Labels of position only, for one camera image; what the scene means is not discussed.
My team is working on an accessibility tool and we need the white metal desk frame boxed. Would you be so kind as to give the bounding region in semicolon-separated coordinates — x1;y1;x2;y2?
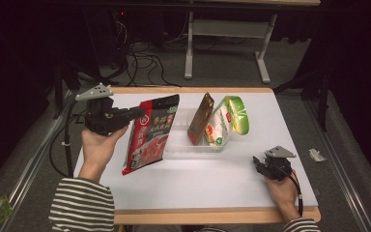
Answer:
184;10;278;85

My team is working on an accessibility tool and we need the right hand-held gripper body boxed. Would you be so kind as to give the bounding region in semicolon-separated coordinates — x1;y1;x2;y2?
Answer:
260;145;298;182

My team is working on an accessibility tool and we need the red and black food packet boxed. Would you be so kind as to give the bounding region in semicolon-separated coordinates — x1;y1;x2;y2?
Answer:
121;93;181;176

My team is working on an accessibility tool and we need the aluminium rail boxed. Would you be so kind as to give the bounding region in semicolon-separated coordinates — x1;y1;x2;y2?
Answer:
0;89;75;232
302;99;371;232

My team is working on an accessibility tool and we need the black metal stand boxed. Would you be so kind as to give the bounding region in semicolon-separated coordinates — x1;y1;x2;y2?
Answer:
271;68;332;133
51;59;82;121

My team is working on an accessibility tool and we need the tangle of black cables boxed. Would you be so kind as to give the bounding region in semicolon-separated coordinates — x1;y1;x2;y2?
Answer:
108;13;183;88

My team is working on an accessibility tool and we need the small white wrapper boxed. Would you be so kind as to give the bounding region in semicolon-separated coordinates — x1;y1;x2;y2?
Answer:
308;147;328;163

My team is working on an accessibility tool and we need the left hand-held gripper cable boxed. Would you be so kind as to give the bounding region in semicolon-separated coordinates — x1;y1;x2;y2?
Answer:
62;99;89;179

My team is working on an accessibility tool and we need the white and green food packet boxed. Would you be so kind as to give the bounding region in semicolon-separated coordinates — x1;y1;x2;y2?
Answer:
204;95;250;148

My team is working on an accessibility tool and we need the black floor cable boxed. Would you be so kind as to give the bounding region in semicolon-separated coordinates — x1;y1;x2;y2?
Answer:
48;109;88;178

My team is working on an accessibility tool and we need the gold foil packet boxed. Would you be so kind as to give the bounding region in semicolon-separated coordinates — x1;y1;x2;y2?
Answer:
186;92;215;146

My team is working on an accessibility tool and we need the clear plastic basket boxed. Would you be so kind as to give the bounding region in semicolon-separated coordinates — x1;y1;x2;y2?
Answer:
165;107;237;154

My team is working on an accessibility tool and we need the hand-held gripper cable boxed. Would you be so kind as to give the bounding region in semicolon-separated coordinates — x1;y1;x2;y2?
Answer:
62;99;89;179
281;171;304;218

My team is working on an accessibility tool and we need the person's right hand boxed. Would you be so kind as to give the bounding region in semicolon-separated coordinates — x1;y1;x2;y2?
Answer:
263;170;300;222

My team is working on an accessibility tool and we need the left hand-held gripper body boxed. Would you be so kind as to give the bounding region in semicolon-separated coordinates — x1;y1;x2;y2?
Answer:
74;82;125;136

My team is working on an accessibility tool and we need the right hand-held gripper cable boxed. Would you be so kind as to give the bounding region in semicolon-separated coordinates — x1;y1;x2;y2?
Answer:
281;171;304;218

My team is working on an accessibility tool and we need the person's left hand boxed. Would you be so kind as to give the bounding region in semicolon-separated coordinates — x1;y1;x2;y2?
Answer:
78;126;129;182

